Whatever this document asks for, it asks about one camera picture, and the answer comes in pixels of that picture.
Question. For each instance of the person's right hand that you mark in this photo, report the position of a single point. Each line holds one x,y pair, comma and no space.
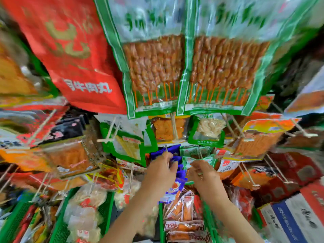
206,182

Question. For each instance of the person's left hand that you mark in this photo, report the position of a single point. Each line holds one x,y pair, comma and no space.
158,174

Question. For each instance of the person's left thumb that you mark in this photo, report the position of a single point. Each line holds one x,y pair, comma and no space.
174,168

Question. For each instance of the person's right thumb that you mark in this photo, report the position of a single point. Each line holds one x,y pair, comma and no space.
191,173

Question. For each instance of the small green white snack packet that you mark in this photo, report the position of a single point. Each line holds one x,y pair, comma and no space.
192,160

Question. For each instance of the blue snack packet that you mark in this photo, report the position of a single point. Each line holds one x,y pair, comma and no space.
180,179

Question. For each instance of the green packet of orange snack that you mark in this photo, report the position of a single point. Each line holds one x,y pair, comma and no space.
164,129

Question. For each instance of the group of white display hooks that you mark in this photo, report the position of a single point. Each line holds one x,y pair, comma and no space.
174,126

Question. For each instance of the pile of orange stick packets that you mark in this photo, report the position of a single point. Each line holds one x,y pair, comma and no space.
186,220

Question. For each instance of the green packet of white snack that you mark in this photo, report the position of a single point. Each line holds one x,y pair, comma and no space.
208,129

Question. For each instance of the green packet of yellow strips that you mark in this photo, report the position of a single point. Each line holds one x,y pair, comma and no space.
126,146

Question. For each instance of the green plastic basket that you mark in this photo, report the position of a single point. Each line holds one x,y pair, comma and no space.
162,225
12,222
60,230

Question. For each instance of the orange and black snack packet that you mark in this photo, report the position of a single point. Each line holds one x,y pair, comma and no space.
250,177

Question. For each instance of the red and yellow snack packet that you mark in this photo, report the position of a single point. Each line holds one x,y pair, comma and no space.
108,174

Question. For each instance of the orange packet of fried strips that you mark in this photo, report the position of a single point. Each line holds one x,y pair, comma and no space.
255,144

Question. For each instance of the pile of clear white-snack packets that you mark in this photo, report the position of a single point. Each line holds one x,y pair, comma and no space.
83,215

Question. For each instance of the clear packet of orange snack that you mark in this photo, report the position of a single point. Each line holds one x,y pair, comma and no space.
68,156

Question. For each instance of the green-edged meat skewer bag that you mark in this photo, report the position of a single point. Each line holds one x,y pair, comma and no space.
151,63
227,63

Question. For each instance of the white and blue carton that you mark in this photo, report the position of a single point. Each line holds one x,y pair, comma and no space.
293,217

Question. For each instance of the large red food bag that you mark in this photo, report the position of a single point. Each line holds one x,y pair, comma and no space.
76,60

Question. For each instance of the yellow snack bag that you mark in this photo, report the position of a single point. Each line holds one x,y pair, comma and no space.
15,78

